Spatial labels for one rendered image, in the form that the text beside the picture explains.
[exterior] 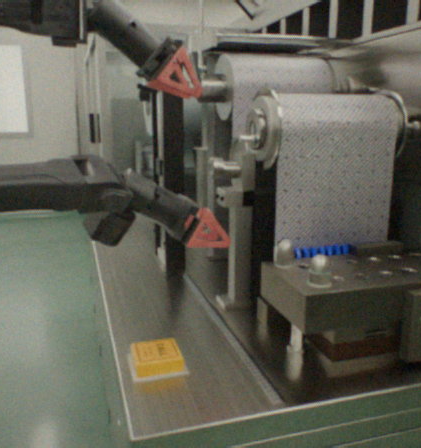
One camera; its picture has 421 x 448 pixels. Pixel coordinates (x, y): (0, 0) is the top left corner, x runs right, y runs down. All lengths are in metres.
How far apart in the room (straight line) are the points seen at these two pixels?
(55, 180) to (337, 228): 0.51
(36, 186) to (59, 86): 5.68
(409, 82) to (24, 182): 0.77
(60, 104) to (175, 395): 5.78
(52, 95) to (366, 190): 5.62
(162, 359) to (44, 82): 5.75
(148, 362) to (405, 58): 0.78
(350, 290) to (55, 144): 5.79
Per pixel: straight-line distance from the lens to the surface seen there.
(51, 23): 0.79
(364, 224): 0.93
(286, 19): 1.62
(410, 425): 0.79
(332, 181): 0.88
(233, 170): 0.88
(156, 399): 0.67
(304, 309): 0.68
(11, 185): 0.64
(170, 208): 0.75
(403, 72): 1.08
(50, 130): 6.31
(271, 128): 0.82
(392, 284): 0.75
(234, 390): 0.69
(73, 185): 0.66
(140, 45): 0.79
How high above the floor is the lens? 1.27
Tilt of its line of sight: 13 degrees down
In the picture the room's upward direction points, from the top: straight up
